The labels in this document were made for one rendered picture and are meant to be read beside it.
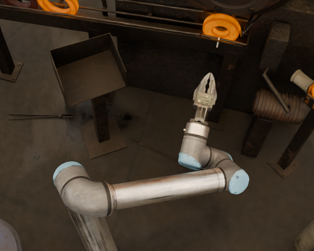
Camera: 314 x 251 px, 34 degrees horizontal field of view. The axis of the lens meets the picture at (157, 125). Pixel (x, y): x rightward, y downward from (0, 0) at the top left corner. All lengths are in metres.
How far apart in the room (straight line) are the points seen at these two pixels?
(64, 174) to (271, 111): 0.98
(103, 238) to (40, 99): 1.16
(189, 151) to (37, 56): 1.39
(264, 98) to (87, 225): 0.95
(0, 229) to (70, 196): 0.53
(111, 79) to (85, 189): 0.65
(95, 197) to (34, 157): 1.09
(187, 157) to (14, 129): 1.19
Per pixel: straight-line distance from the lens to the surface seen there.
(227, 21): 2.15
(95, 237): 1.94
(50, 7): 2.42
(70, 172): 1.79
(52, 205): 2.63
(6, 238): 2.17
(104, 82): 2.20
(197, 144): 1.94
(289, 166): 2.78
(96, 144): 2.72
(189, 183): 1.82
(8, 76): 3.00
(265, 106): 2.30
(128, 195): 1.73
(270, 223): 2.65
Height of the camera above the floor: 2.47
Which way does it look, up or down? 63 degrees down
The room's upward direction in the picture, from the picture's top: 5 degrees clockwise
